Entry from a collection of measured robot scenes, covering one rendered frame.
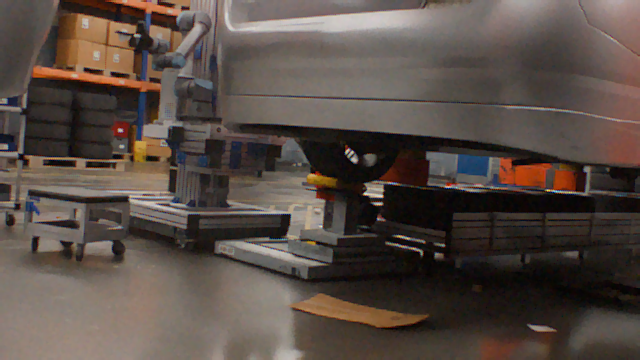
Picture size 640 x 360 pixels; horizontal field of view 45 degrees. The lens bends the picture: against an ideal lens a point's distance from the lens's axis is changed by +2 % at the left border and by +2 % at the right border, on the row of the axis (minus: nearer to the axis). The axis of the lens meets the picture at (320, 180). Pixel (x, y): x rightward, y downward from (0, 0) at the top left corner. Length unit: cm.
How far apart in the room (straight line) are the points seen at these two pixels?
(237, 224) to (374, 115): 223
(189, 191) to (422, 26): 283
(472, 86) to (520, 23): 24
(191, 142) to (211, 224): 52
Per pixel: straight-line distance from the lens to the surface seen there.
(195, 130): 479
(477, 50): 254
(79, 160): 1148
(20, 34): 152
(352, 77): 286
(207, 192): 506
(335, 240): 414
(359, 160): 445
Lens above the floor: 74
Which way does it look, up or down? 3 degrees down
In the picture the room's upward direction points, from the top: 5 degrees clockwise
